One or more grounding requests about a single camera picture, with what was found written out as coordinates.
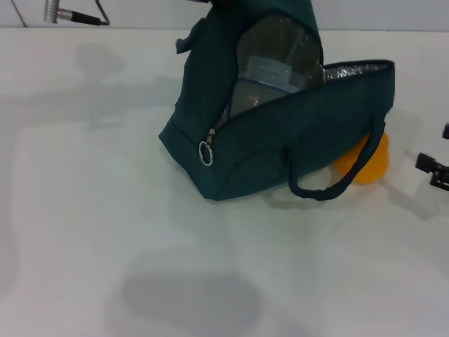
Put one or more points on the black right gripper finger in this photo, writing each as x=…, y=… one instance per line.
x=431, y=168
x=446, y=130

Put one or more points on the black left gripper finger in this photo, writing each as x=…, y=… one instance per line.
x=224, y=2

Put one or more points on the orange yellow pear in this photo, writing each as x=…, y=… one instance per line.
x=372, y=165

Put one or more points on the clear plastic food container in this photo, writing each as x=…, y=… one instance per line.
x=270, y=75

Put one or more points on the dark teal zipper bag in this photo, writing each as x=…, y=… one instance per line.
x=280, y=140

